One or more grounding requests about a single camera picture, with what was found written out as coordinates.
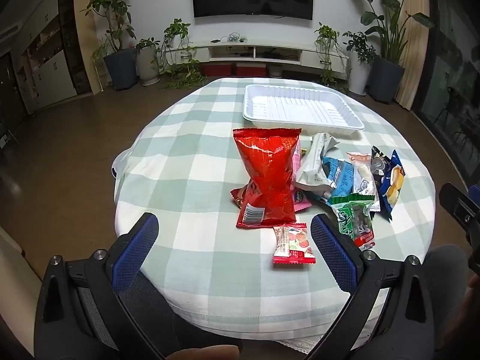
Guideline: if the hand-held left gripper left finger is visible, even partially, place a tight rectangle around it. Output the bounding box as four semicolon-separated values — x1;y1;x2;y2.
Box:
34;212;166;360

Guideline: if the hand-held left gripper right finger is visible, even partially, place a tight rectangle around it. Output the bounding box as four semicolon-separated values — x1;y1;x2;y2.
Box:
310;213;437;360

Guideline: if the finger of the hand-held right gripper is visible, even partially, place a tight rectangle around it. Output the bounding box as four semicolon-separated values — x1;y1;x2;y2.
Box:
439;182;480;241
466;232;480;271

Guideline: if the red white strawberry packet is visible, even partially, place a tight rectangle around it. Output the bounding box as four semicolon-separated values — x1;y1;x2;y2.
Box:
272;223;317;265

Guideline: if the green snack packet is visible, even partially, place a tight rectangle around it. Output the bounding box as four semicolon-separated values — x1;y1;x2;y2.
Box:
330;193;379;250

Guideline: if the dark blue chips packet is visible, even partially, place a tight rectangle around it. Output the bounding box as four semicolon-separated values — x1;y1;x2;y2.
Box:
377;150;406;222

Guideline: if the black snack packet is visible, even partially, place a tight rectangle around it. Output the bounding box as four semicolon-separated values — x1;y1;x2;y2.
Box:
370;145;392;184

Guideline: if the white slim snack packet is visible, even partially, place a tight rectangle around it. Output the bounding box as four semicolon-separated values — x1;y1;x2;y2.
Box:
346;151;376;181

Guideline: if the large red snack bag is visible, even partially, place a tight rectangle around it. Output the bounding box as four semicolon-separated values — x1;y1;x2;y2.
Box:
232;127;302;229

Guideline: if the white plastic tray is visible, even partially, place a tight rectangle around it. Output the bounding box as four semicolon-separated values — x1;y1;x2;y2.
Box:
242;84;366;133

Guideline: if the person's left hand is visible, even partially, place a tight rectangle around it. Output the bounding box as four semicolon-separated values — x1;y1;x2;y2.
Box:
169;345;241;360

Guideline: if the person's right leg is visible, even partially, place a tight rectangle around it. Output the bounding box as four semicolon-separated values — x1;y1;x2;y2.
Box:
424;244;476;349

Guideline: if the pink snack packet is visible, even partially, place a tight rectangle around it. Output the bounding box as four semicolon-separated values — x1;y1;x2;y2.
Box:
292;145;313;212

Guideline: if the light blue snack packet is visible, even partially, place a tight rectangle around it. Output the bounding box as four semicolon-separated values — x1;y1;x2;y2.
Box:
320;156;381;211

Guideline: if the silver white snack packet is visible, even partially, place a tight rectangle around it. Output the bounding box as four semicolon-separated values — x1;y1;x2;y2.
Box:
292;132;340;192

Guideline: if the green checkered tablecloth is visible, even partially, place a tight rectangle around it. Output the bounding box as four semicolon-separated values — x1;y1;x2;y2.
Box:
112;77;437;349

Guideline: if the glass balcony door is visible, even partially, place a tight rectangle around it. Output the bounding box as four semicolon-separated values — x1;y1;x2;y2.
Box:
412;0;480;184

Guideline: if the broad-leaf plant in dark pot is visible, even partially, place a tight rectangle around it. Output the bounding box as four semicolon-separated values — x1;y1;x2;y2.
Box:
339;0;436;104

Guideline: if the bushy plant in white pot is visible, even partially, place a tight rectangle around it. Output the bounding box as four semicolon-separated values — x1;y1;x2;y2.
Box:
343;31;378;97

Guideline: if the beige curtain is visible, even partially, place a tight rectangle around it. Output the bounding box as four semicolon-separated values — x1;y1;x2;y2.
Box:
397;0;432;111

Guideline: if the leafy tree in dark pot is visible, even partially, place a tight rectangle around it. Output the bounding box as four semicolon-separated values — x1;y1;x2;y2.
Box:
80;0;138;91

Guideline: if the small plant in white pot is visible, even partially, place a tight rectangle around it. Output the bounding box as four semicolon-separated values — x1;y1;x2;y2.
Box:
134;37;161;86

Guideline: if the red storage box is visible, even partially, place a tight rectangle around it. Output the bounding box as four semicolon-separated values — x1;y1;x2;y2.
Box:
200;63;235;77
235;64;268;78

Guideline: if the white television stand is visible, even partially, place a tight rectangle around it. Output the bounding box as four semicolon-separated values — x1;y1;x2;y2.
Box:
187;35;349;81

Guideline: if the trailing vine plant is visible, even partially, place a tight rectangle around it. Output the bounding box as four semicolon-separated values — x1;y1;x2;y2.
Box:
159;18;209;91
314;22;350;91

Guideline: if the white wall cabinet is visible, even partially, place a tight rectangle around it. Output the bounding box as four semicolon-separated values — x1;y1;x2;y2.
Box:
11;0;80;112

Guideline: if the tangle of cables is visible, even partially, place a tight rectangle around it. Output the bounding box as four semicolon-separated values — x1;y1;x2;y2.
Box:
210;33;249;44

